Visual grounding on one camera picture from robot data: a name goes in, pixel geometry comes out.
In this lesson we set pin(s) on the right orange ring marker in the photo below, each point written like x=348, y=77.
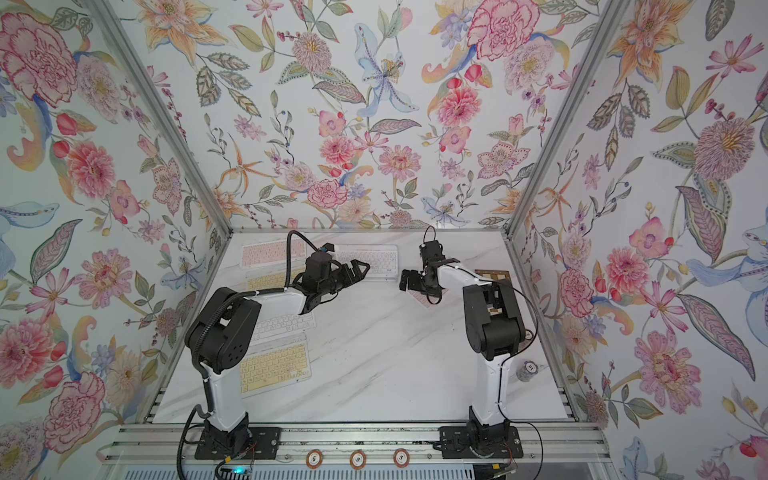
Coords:
x=401, y=458

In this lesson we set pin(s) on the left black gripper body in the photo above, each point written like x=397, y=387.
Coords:
x=322, y=287

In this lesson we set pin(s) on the left orange ring marker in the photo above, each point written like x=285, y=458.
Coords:
x=314, y=459

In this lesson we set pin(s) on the aluminium front rail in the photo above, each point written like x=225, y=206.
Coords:
x=548, y=442

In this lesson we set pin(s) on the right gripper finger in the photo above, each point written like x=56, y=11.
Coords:
x=412, y=280
x=445, y=262

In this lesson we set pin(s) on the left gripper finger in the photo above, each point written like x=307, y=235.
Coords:
x=356, y=270
x=340, y=280

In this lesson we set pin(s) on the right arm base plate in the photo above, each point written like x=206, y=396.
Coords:
x=456, y=444

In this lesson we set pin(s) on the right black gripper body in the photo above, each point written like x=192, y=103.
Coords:
x=431, y=290

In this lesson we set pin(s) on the silver patterned can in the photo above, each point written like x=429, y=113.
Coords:
x=526, y=371

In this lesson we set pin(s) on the wooden chessboard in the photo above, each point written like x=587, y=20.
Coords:
x=495, y=275

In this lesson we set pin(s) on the orange ring marker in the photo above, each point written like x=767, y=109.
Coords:
x=401, y=458
x=314, y=459
x=358, y=460

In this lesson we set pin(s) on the pink keyboard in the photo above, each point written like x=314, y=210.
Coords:
x=270, y=253
x=427, y=301

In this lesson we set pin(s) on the white keyboard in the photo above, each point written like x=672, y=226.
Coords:
x=282, y=326
x=383, y=259

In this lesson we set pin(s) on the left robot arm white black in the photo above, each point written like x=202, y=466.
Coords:
x=219, y=338

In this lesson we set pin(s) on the middle orange ring marker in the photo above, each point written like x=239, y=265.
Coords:
x=358, y=460

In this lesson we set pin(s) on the yellow keyboard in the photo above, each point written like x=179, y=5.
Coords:
x=266, y=281
x=275, y=364

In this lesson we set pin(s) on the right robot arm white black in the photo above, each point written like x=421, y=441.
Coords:
x=494, y=329

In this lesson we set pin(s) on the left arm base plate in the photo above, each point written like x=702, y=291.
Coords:
x=243, y=442

